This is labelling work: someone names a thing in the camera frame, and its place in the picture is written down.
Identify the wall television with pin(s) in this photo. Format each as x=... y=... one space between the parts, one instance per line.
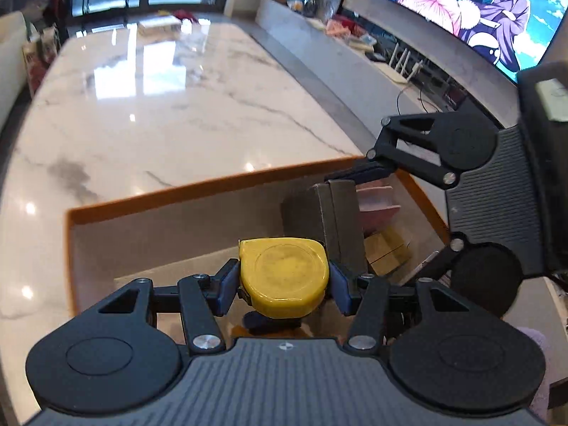
x=466 y=4

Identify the white router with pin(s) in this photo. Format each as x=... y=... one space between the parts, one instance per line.
x=401 y=69

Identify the lavender cloth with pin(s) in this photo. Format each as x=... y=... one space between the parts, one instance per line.
x=534 y=364

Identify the pink items on cabinet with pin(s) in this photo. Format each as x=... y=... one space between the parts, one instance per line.
x=339 y=26

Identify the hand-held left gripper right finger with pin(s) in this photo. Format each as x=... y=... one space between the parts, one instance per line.
x=338 y=287

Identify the yellow tape measure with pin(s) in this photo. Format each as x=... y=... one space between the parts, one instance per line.
x=284 y=275

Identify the small white flat box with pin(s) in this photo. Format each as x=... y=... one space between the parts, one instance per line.
x=159 y=25

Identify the tan cardboard piece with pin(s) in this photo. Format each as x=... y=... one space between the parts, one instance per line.
x=386 y=250

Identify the floral tote bag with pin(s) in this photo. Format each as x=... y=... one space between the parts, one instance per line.
x=40 y=60

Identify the pink white striped plush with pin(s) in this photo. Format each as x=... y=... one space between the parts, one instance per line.
x=379 y=208

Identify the orange cardboard box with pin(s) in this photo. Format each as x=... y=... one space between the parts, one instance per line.
x=177 y=222

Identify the grey stone television cabinet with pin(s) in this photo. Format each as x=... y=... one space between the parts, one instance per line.
x=301 y=31

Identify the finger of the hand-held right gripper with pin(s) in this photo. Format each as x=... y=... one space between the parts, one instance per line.
x=372 y=171
x=443 y=262

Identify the grey rectangular box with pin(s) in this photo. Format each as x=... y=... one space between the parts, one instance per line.
x=346 y=222

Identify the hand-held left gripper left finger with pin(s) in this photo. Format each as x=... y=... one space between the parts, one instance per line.
x=228 y=284

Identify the grey sofa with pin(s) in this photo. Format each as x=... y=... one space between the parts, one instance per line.
x=11 y=62

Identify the red feather toy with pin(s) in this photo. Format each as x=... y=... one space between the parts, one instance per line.
x=185 y=15

